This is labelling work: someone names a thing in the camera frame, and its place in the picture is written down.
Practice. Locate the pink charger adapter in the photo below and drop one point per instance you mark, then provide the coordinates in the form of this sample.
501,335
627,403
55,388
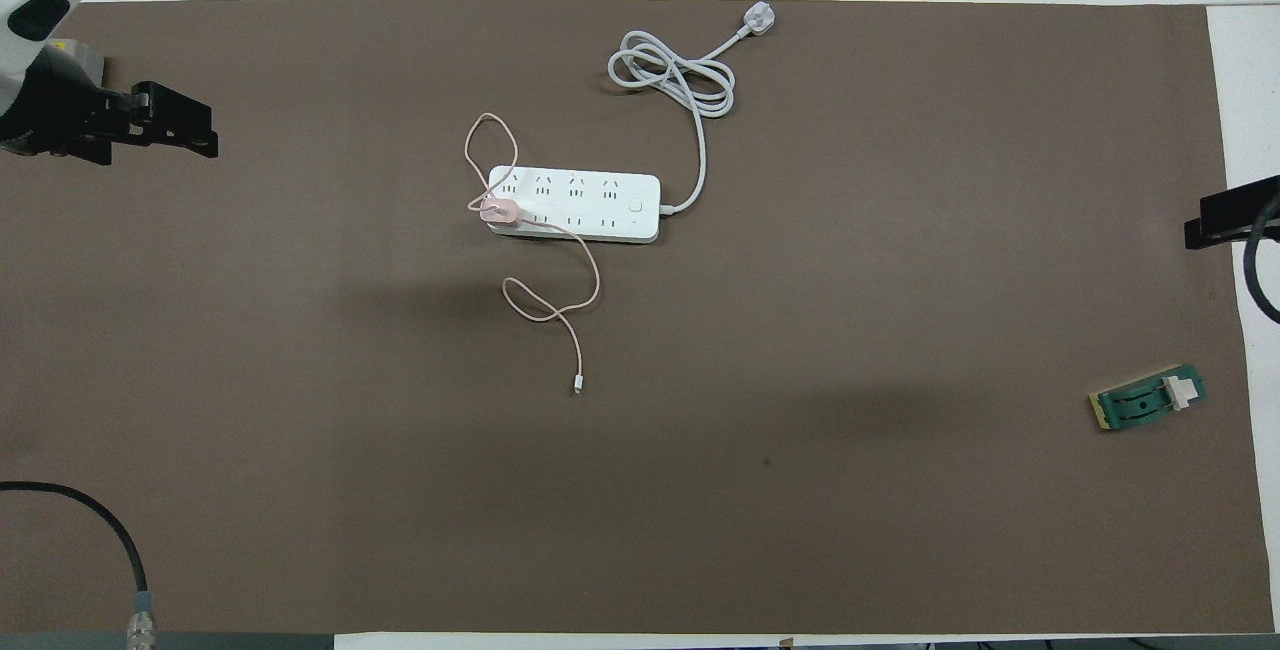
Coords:
498,213

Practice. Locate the grey on-off switch box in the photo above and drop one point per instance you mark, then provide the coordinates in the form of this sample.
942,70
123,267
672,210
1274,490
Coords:
85,60

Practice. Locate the white power strip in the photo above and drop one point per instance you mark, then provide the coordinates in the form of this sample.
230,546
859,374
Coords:
590,205

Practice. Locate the green knife switch block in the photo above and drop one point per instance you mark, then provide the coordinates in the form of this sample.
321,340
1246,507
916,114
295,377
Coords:
1140,405

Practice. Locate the brown table mat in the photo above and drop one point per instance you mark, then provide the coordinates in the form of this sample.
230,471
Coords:
800,480

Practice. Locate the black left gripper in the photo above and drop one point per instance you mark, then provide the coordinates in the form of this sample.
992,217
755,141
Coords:
60,115

